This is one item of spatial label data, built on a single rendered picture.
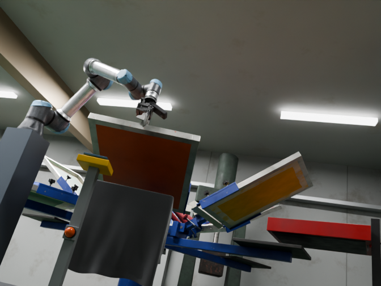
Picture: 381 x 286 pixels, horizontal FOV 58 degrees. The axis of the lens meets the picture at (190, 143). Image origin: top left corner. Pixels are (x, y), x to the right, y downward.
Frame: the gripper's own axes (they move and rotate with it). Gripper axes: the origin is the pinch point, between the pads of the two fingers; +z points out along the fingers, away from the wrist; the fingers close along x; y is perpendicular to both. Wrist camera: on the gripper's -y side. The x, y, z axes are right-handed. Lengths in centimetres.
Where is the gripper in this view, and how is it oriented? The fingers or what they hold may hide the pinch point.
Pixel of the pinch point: (144, 127)
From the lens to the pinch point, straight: 178.7
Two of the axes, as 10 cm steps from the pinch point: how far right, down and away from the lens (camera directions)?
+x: 1.2, -6.3, -7.7
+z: -1.7, 7.5, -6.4
